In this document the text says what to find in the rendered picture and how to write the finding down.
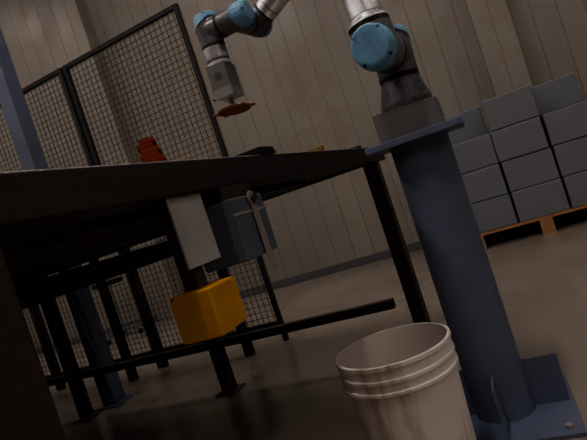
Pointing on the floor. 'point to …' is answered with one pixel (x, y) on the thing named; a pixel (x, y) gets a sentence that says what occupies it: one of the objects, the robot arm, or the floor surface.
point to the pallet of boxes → (525, 156)
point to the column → (477, 300)
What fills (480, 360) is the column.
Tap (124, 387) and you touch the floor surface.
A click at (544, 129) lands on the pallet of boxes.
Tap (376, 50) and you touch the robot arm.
